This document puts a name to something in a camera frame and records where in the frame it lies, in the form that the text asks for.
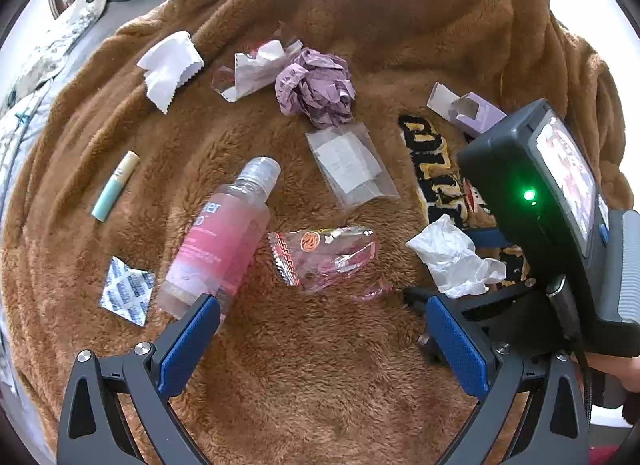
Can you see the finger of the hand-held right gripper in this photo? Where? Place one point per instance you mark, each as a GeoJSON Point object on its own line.
{"type": "Point", "coordinates": [486, 238]}
{"type": "Point", "coordinates": [500, 306]}

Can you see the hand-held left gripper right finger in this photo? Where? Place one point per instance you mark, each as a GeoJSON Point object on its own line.
{"type": "Point", "coordinates": [457, 345]}

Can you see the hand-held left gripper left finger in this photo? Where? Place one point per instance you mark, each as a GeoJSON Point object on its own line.
{"type": "Point", "coordinates": [192, 345]}

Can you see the white tissue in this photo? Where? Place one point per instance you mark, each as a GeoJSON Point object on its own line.
{"type": "Point", "coordinates": [450, 255]}

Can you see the clear plastic bag white label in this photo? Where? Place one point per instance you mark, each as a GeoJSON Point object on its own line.
{"type": "Point", "coordinates": [350, 160]}

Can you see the pale blue lip balm tube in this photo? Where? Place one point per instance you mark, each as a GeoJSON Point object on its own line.
{"type": "Point", "coordinates": [114, 186]}

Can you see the person's right forearm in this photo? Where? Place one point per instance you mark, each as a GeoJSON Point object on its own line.
{"type": "Point", "coordinates": [612, 364]}

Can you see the small purple cardboard box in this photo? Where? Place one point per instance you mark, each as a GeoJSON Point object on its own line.
{"type": "Point", "coordinates": [480, 112]}

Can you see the blue and white sachet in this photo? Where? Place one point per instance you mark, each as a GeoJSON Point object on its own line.
{"type": "Point", "coordinates": [125, 290]}

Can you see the brown fleece blanket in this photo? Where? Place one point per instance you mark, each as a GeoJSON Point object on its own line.
{"type": "Point", "coordinates": [300, 370]}

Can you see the pink clear plastic bottle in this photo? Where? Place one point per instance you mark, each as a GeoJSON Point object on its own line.
{"type": "Point", "coordinates": [220, 235]}

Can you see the clear pink candy wrapper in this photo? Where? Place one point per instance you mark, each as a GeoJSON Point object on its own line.
{"type": "Point", "coordinates": [325, 255]}

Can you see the person's red pants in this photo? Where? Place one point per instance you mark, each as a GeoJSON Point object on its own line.
{"type": "Point", "coordinates": [607, 457]}

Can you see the crumpled purple paper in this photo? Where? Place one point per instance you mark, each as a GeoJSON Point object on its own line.
{"type": "Point", "coordinates": [315, 87]}

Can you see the clear torn plastic wrapper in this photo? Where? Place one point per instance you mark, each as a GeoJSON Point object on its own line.
{"type": "Point", "coordinates": [250, 72]}

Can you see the white cloth wipe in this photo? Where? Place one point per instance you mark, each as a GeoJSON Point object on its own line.
{"type": "Point", "coordinates": [170, 65]}

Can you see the grey bedsheet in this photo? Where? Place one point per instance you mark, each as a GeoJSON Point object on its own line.
{"type": "Point", "coordinates": [107, 27]}

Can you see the patterned white duvet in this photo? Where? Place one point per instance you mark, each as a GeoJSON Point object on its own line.
{"type": "Point", "coordinates": [55, 45]}

